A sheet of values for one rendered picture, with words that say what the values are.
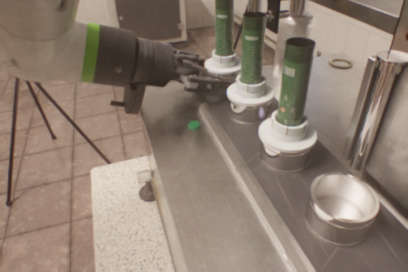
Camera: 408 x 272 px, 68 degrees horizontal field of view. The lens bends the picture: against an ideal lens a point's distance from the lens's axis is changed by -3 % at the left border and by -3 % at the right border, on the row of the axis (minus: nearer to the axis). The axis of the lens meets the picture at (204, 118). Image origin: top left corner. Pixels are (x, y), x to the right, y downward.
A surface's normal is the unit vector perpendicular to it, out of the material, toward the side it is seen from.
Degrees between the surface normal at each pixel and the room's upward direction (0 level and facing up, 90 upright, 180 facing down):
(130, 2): 90
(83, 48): 68
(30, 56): 116
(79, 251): 0
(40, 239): 0
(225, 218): 0
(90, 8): 90
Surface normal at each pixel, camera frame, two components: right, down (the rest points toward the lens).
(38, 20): 0.27, 0.92
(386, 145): -0.95, 0.20
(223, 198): -0.04, -0.82
